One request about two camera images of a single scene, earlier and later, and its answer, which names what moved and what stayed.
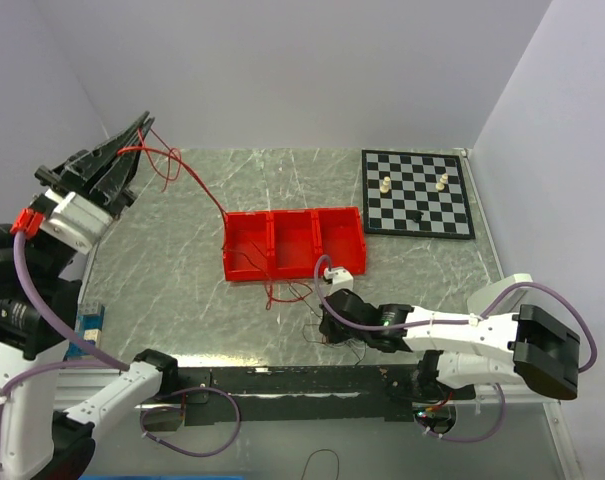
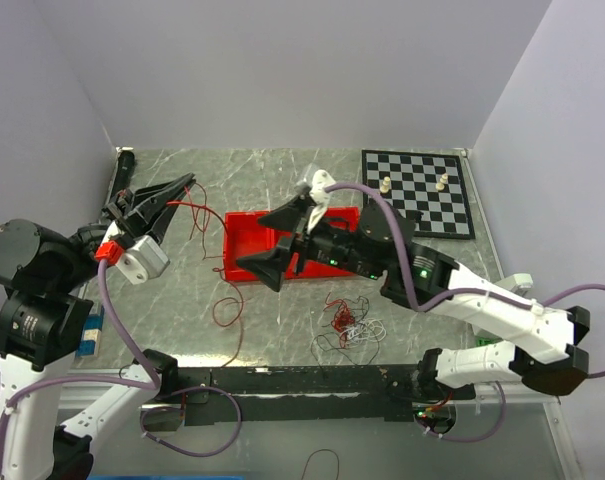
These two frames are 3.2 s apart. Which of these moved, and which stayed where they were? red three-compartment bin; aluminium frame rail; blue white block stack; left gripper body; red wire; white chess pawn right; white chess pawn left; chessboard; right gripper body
Moved: left gripper body; red wire; right gripper body
Stayed: red three-compartment bin; white chess pawn left; aluminium frame rail; chessboard; white chess pawn right; blue white block stack
